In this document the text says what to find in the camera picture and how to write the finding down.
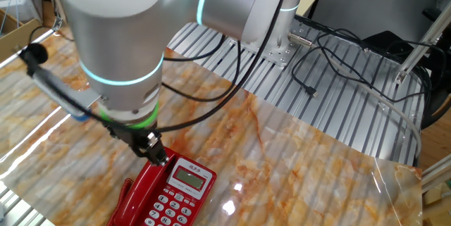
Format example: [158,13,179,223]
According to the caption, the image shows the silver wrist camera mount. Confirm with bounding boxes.
[31,65,103,123]

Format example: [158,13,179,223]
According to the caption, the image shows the red telephone base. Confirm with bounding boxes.
[107,146,218,226]

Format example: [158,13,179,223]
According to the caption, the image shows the red coiled phone cord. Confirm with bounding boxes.
[105,177,135,226]

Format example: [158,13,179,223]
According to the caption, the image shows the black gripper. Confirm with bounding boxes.
[105,123,169,167]

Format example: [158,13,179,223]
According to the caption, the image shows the green wrist adapter ring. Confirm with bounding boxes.
[99,102,159,130]

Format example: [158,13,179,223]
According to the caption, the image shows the brown cardboard box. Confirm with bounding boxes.
[0,9,43,63]

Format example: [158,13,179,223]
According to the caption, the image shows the red telephone handset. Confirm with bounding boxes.
[111,146,177,226]

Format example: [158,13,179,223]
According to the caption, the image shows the thick white cable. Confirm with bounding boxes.
[326,55,423,160]

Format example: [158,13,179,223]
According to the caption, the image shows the aluminium frame post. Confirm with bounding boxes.
[0,17,65,70]
[394,2,451,86]

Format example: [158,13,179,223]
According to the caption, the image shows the black usb cable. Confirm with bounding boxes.
[291,28,429,103]

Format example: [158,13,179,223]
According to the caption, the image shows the aluminium frame rail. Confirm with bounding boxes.
[421,153,451,194]

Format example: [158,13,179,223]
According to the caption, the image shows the black power adapter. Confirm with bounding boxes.
[361,30,415,56]

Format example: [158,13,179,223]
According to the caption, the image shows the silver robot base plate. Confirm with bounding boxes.
[228,18,307,68]

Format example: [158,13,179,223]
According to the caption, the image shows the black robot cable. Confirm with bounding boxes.
[19,0,293,134]

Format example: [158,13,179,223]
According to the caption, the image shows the orange marble patterned mat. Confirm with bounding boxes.
[0,34,424,226]

